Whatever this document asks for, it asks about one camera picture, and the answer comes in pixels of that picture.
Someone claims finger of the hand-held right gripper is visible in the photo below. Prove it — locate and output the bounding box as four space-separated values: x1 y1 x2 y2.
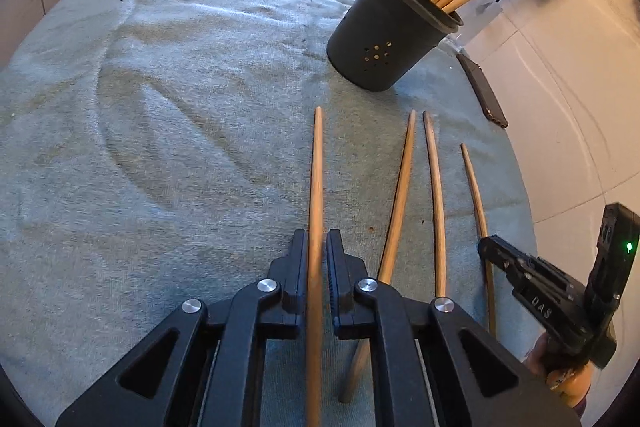
477 234 594 349

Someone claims dark grey utensil holder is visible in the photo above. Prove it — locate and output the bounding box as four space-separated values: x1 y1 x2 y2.
326 0 463 92

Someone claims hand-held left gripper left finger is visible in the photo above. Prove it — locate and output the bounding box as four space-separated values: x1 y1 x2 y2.
55 228 308 427

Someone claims grey-green table cloth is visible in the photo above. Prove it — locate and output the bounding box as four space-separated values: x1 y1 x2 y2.
0 0 538 427

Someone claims person's right hand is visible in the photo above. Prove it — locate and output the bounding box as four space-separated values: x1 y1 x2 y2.
525 334 596 408

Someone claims dark smartphone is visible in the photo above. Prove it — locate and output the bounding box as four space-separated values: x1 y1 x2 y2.
456 53 509 129

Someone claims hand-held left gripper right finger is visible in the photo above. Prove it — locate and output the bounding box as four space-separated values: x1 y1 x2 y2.
326 228 583 427

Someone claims long wooden chopstick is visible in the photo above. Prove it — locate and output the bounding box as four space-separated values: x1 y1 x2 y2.
460 143 497 338
340 109 417 403
422 111 447 298
305 107 326 427

